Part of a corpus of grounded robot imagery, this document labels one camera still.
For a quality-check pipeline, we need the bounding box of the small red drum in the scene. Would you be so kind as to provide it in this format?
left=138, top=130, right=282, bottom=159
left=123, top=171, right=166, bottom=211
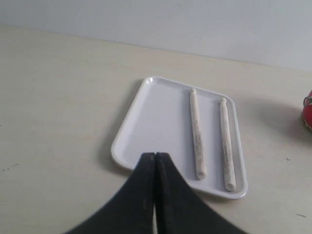
left=301, top=91, right=312, bottom=131

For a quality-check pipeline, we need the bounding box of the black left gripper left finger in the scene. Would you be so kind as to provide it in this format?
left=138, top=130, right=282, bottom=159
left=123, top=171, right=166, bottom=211
left=67, top=153, right=156, bottom=234

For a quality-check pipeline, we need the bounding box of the white drumstick with ball tip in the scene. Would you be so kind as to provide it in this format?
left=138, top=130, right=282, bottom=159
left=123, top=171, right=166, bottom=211
left=220, top=97, right=236, bottom=192

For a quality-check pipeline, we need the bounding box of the white rectangular plastic tray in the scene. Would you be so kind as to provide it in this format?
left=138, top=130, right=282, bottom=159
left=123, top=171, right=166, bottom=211
left=111, top=77, right=248, bottom=199

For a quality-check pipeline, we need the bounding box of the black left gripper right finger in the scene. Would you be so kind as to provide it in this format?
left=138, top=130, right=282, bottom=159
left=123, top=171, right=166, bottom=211
left=155, top=153, right=245, bottom=234

